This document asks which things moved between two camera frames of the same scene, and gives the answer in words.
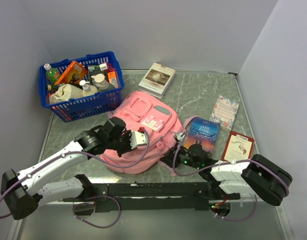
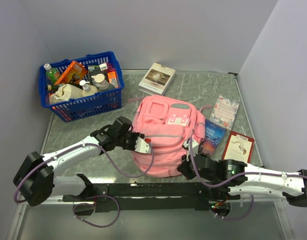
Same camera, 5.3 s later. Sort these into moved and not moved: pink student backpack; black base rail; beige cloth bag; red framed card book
Moved: pink student backpack
Not moved: beige cloth bag; black base rail; red framed card book
